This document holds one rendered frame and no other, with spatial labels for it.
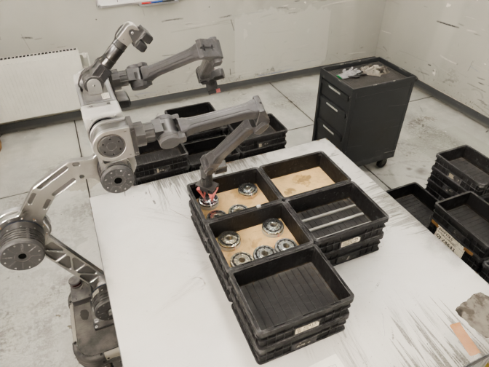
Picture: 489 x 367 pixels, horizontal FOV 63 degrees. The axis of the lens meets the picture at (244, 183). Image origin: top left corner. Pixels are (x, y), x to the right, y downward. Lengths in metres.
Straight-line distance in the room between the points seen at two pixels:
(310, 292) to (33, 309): 1.87
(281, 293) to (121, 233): 0.92
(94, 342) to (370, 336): 1.40
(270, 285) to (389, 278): 0.59
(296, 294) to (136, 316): 0.68
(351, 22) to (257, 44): 1.32
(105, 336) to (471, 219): 2.24
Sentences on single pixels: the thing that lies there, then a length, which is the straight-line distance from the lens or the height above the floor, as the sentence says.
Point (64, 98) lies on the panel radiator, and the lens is 4.59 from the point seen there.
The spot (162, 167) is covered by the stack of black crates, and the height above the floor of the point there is 0.52.
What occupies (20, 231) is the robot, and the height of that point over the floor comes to 0.97.
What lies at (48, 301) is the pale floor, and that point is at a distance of 2.95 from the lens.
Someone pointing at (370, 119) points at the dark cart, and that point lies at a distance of 3.39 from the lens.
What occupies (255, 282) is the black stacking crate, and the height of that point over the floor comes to 0.83.
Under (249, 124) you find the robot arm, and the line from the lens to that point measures 1.62.
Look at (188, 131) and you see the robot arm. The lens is 1.47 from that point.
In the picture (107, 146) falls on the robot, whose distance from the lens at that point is 1.42.
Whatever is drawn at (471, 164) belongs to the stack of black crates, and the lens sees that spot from 3.34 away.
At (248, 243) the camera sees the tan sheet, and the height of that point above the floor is 0.83.
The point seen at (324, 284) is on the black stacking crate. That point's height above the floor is 0.83.
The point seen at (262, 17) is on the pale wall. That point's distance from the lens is 4.97.
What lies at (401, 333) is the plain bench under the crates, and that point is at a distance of 1.84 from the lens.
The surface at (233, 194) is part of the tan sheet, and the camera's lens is 2.10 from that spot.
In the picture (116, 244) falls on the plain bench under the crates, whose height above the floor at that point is 0.70.
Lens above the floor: 2.19
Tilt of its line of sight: 39 degrees down
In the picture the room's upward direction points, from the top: straight up
